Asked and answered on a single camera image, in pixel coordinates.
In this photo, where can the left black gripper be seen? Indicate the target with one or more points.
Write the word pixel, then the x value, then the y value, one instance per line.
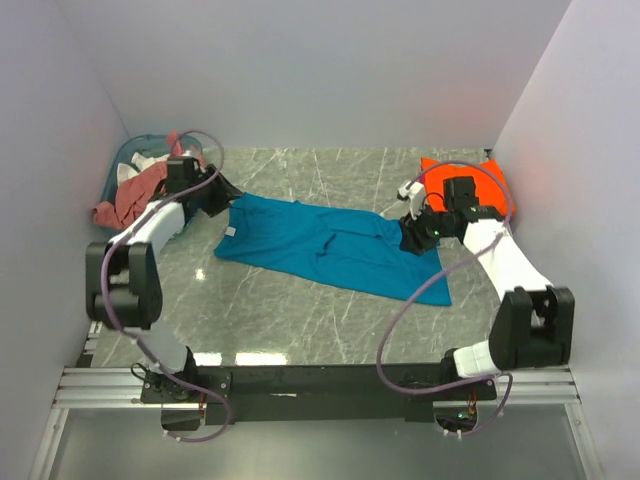
pixel 224 193

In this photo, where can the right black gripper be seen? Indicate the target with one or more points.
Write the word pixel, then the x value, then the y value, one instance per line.
pixel 412 234

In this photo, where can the teal blue t shirt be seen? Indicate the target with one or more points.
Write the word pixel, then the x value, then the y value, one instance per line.
pixel 344 248

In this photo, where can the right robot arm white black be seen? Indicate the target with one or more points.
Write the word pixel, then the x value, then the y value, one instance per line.
pixel 534 323

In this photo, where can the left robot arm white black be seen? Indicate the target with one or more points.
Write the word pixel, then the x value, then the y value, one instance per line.
pixel 122 284

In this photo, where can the teal plastic basket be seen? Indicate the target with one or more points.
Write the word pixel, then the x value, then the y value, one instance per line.
pixel 130 147

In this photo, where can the salmon pink t shirt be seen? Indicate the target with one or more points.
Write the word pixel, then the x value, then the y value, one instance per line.
pixel 135 192

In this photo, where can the folded orange t shirt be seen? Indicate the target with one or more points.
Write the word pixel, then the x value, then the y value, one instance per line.
pixel 487 190

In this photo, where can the white garment in basket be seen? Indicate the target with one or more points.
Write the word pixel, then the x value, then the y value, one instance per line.
pixel 137 164

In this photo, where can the black base beam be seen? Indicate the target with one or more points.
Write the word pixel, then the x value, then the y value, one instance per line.
pixel 305 393

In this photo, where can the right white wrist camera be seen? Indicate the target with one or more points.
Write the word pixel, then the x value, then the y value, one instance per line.
pixel 414 194

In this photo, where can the aluminium frame rail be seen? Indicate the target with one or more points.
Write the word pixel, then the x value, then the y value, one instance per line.
pixel 97 388

